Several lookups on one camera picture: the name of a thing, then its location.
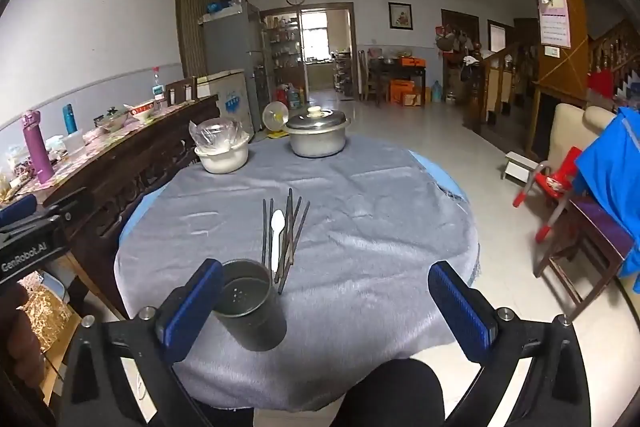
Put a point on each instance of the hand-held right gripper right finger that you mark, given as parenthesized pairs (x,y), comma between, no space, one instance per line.
(462,312)

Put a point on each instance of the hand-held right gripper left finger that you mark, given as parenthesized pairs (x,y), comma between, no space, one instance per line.
(192,302)

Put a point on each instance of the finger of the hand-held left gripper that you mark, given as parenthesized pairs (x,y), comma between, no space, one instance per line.
(67,204)
(17,209)

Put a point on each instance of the metal utensil holder cup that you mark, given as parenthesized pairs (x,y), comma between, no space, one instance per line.
(256,329)

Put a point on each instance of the pile of dark chopsticks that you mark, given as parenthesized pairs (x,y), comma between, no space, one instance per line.
(265,232)

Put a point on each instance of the white plastic spoon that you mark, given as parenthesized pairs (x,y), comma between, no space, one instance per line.
(277,222)

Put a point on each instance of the person's left hand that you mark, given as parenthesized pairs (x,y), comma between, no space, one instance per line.
(17,342)

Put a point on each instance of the carved dark wooden sideboard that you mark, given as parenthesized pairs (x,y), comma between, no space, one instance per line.
(115,177)

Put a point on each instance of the purple thermos bottle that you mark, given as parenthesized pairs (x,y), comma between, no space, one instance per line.
(37,152)

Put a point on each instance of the clear plastic cup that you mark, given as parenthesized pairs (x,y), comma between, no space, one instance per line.
(74,143)

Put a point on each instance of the gold patterned bag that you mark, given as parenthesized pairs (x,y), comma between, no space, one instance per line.
(47,312)

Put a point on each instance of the light blue table cover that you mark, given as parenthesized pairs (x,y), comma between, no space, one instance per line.
(144,204)

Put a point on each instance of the teal bottle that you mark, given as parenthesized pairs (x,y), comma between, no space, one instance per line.
(70,119)

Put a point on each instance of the bowl with glass lid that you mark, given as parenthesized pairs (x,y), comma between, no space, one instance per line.
(112,119)

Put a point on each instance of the person's leg black trousers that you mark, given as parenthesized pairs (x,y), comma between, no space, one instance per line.
(390,392)

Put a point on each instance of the red and white bowl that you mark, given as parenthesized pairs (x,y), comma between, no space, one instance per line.
(144,112)

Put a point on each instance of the grey tablecloth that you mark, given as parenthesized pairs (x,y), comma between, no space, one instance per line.
(360,217)

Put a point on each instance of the red capped plastic bottle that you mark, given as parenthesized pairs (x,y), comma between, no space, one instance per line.
(158,87)

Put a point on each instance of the white step stool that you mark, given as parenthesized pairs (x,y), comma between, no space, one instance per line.
(517,167)

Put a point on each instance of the dark wooden chair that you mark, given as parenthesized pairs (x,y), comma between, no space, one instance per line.
(595,227)

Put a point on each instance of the red plastic chair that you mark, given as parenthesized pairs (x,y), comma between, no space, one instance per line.
(552,182)

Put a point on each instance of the clear plastic bag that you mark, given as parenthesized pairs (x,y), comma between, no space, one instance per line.
(217,131)

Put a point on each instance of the white chest freezer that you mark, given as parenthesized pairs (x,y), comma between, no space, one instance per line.
(225,97)

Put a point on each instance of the aluminium pot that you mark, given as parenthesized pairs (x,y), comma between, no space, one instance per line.
(317,144)

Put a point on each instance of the blue jacket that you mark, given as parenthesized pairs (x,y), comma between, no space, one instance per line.
(612,177)

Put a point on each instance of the small electric fan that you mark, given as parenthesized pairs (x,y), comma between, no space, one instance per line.
(276,116)

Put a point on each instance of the cream sofa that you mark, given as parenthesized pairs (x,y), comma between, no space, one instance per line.
(570,132)

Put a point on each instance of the blue water jug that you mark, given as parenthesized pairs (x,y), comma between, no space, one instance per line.
(437,93)

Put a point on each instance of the aluminium pot lid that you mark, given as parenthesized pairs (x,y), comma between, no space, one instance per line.
(317,119)

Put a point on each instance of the orange cardboard box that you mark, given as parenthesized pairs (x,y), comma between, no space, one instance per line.
(401,92)

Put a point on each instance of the grey refrigerator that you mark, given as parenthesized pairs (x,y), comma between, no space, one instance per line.
(230,42)

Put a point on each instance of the wooden stair railing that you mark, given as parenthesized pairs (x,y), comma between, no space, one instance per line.
(500,77)

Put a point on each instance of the dark wooden side table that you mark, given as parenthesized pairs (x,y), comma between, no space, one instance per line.
(397,69)

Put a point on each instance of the orange wooden pillar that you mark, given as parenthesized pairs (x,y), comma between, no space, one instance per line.
(560,72)

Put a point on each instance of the pink wall calendar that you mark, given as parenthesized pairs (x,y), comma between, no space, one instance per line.
(555,27)

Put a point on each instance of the framed wall picture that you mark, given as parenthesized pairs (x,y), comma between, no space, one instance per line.
(401,16)

